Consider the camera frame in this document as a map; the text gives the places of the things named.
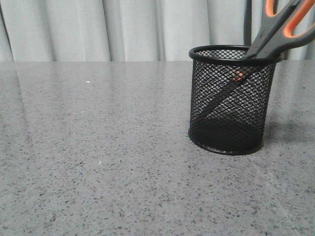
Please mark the white pleated curtain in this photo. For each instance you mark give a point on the white pleated curtain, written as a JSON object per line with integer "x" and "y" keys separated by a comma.
{"x": 122, "y": 30}

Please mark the grey orange handled scissors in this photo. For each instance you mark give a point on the grey orange handled scissors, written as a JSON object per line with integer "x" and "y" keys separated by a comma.
{"x": 274, "y": 37}

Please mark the black mesh pencil cup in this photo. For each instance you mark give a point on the black mesh pencil cup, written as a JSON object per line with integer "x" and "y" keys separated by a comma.
{"x": 229, "y": 98}

